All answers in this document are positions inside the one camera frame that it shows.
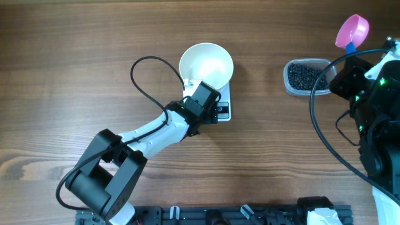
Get pink scoop with blue handle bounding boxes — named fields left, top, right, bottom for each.
left=335, top=14, right=369, bottom=54

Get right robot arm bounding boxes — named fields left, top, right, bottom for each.
left=329, top=57, right=399, bottom=224

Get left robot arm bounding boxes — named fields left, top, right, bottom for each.
left=61, top=82, right=221, bottom=224

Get white digital kitchen scale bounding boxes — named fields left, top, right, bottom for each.
left=182, top=78, right=232, bottom=123

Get white bowl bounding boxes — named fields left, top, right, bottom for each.
left=179, top=42, right=234, bottom=90

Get black beans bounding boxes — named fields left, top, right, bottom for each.
left=287, top=64, right=323, bottom=91

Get clear plastic container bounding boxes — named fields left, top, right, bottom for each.
left=283, top=58, right=331, bottom=97

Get right black camera cable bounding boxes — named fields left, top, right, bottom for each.
left=309, top=46, right=400, bottom=207

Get black camera cable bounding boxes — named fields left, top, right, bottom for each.
left=55, top=56, right=188, bottom=211
left=309, top=46, right=400, bottom=207

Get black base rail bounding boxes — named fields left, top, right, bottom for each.
left=74, top=196, right=354, bottom=225

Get left black camera cable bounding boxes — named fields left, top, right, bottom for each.
left=55, top=56, right=188, bottom=211

